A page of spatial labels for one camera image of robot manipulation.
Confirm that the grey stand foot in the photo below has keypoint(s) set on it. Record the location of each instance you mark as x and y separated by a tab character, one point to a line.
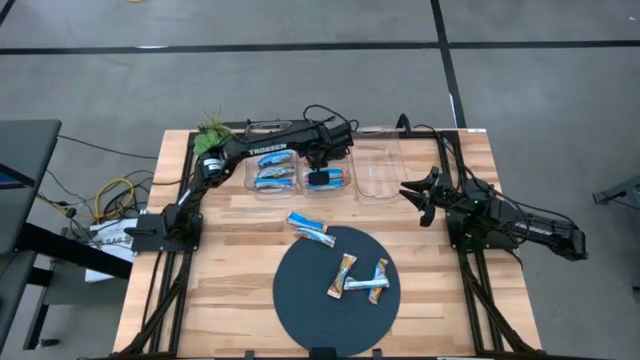
620	191

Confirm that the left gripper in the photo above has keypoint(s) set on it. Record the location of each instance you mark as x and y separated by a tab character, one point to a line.
332	140

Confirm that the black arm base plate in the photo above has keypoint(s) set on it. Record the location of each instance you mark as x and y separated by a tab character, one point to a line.
457	240
150	242

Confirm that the small black edge bracket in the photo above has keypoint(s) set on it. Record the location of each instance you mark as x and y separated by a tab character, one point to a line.
249	355
377	355

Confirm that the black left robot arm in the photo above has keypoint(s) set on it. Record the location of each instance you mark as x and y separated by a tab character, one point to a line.
267	149

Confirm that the blue granola bar orange edge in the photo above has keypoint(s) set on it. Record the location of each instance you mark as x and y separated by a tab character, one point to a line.
306	221

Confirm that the silver blue granola bar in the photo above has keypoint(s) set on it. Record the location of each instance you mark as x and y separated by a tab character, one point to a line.
315	237

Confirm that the black metal table frame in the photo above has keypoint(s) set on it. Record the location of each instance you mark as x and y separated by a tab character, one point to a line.
440	135

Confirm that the round dark woven placemat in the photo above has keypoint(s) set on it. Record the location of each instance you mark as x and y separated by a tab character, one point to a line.
340	330

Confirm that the white printed paper box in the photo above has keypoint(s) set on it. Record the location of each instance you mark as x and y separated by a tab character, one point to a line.
110	231

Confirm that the black desk stand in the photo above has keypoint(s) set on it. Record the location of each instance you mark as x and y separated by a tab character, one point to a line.
75	252

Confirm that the green succulent in patterned pot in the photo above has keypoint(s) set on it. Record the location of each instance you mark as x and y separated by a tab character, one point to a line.
207	142

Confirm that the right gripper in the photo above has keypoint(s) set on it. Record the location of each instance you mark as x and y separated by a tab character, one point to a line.
445	197

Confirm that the blue granola bar red tips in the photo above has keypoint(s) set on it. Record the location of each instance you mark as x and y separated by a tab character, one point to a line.
335	185
336	173

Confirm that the dark grey desk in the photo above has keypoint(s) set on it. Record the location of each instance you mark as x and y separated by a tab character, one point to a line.
25	150

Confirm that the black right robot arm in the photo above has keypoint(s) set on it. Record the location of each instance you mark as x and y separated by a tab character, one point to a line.
539	231

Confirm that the white table corner label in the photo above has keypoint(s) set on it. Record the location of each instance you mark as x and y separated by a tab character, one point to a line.
476	130

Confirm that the clear plastic bin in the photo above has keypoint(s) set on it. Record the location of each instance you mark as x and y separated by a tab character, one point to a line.
250	170
305	190
377	160

